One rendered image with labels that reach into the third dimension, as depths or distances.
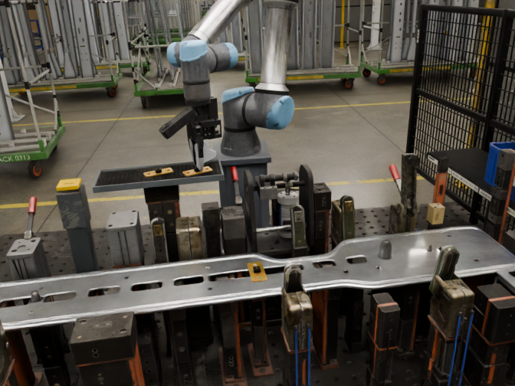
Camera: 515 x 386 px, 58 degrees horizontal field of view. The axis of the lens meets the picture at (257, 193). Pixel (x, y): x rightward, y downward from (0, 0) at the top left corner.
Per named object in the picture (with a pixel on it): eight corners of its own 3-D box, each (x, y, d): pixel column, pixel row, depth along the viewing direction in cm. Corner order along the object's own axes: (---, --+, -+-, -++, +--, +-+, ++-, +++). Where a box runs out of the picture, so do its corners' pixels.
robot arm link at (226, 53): (211, 40, 141) (185, 44, 133) (240, 41, 135) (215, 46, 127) (213, 67, 144) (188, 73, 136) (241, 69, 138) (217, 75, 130)
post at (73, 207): (83, 320, 150) (54, 195, 132) (86, 305, 157) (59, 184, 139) (107, 317, 151) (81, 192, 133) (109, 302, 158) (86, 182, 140)
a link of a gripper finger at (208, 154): (219, 170, 138) (216, 139, 135) (201, 174, 136) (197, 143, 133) (215, 168, 141) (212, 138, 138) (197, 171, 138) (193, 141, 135)
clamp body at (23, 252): (31, 368, 132) (-3, 259, 117) (41, 341, 142) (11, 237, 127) (66, 363, 133) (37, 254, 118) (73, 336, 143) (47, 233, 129)
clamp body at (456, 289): (430, 421, 111) (448, 302, 97) (408, 384, 122) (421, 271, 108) (465, 415, 113) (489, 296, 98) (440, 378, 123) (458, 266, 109)
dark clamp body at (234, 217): (225, 336, 141) (216, 224, 126) (221, 309, 153) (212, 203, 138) (260, 331, 143) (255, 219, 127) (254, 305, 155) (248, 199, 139)
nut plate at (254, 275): (247, 263, 122) (246, 260, 121) (260, 262, 122) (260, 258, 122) (252, 282, 114) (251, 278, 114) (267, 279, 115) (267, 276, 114)
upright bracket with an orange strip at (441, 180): (421, 304, 151) (440, 158, 131) (419, 301, 152) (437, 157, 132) (430, 302, 152) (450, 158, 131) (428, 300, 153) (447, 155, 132)
